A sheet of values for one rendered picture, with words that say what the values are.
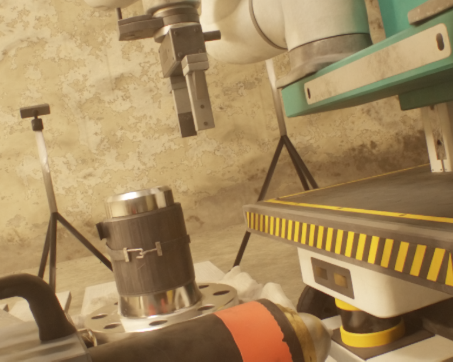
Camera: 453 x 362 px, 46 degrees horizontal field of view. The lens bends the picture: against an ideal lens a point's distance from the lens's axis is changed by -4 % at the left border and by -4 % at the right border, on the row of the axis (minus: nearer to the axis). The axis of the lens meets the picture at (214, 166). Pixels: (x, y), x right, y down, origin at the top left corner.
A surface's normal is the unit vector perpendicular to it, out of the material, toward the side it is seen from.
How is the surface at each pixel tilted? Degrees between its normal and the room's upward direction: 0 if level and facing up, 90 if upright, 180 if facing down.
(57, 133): 90
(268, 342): 57
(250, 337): 47
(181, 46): 90
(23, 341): 0
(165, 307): 78
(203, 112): 90
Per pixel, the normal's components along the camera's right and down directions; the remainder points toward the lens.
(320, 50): -0.45, 0.01
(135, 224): -0.06, 0.03
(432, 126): -0.96, 0.19
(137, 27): 0.22, -0.03
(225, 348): 0.15, -0.66
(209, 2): -0.82, 0.28
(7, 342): -0.19, -0.98
